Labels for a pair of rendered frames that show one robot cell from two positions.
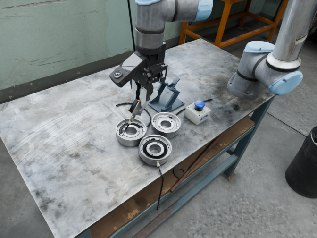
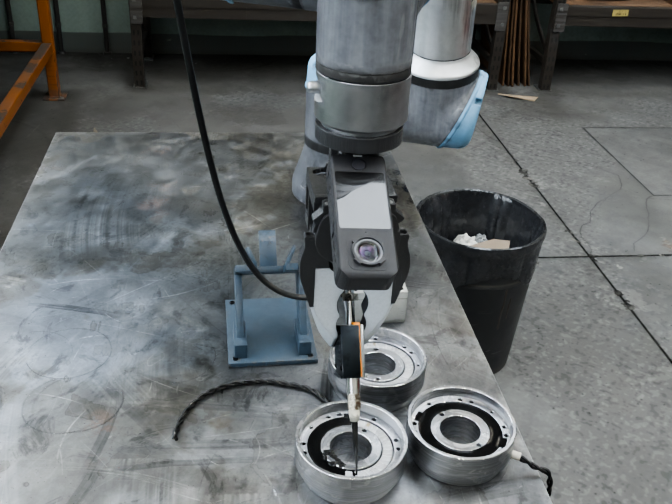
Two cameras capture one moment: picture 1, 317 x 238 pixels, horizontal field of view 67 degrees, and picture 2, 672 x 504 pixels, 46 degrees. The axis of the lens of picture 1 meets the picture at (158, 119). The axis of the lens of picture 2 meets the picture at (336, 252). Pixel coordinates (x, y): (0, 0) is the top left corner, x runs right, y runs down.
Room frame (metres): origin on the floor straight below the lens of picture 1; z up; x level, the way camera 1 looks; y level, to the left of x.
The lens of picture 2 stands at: (0.24, 0.54, 1.36)
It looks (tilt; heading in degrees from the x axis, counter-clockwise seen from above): 30 degrees down; 308
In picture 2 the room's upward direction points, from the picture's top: 3 degrees clockwise
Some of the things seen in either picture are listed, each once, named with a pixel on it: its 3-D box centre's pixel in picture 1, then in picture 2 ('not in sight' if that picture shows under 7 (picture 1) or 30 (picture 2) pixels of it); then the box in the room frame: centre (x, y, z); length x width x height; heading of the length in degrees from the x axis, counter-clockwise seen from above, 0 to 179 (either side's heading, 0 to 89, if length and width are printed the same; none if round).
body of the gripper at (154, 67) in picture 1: (149, 63); (353, 185); (0.61, 0.05, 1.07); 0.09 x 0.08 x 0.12; 138
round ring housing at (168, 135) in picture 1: (165, 125); (376, 370); (0.62, -0.03, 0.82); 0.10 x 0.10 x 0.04
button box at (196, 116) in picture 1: (198, 112); (373, 288); (0.72, -0.15, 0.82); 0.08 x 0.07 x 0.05; 137
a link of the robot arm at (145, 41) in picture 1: (148, 36); (357, 97); (0.60, 0.06, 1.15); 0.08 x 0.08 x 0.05
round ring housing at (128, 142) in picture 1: (130, 132); (350, 453); (0.56, 0.09, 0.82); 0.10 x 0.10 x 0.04
